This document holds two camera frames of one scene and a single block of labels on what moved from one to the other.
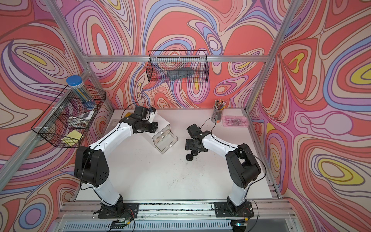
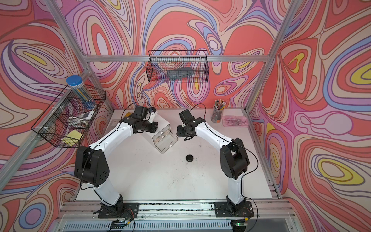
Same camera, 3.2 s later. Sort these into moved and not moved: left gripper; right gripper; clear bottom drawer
Moved: right gripper
Not moved: clear bottom drawer; left gripper
